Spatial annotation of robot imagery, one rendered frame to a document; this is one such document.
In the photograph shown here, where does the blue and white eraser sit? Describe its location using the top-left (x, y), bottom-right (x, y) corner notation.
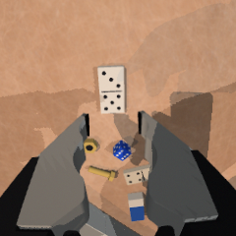
top-left (128, 192), bottom-right (145, 221)

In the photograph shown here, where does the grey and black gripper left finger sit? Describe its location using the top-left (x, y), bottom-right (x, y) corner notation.
top-left (0, 113), bottom-right (89, 236)

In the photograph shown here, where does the yellow bolt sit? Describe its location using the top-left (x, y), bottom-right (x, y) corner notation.
top-left (88, 166), bottom-right (115, 181)

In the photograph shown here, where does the yellow hex nut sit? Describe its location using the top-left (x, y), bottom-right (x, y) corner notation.
top-left (84, 139), bottom-right (97, 153)

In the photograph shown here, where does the blue die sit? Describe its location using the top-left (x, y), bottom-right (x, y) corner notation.
top-left (113, 140), bottom-right (131, 161)

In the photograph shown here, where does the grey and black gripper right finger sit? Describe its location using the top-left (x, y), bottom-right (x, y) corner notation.
top-left (138, 110), bottom-right (236, 236)

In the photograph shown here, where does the white domino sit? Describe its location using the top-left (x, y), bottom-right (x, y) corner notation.
top-left (123, 164), bottom-right (151, 185)
top-left (97, 65), bottom-right (124, 114)

